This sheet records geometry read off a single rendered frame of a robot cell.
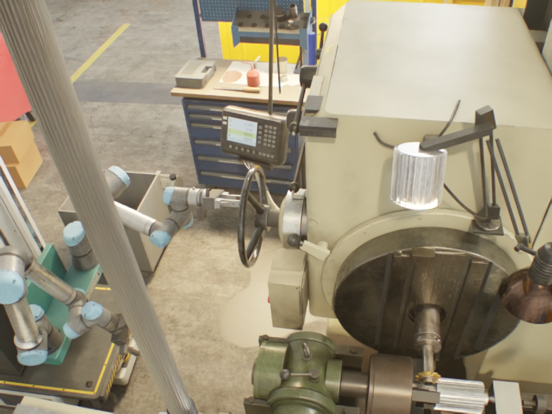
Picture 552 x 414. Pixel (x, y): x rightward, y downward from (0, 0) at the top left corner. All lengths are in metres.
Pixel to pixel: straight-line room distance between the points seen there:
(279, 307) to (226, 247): 1.92
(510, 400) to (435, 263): 0.45
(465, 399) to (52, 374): 2.05
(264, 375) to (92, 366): 1.49
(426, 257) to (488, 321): 0.37
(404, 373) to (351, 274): 0.31
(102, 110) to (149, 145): 0.90
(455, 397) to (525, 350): 0.55
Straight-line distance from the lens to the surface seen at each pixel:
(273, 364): 1.45
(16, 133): 4.58
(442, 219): 1.41
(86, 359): 2.82
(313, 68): 1.60
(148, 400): 2.97
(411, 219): 1.40
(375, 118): 1.23
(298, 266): 1.59
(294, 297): 1.60
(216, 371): 2.96
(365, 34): 1.65
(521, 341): 1.94
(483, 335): 1.70
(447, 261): 1.39
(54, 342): 2.47
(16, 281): 1.95
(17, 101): 5.36
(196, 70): 3.46
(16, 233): 2.55
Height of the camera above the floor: 2.55
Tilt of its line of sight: 43 degrees down
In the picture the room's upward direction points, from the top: 4 degrees counter-clockwise
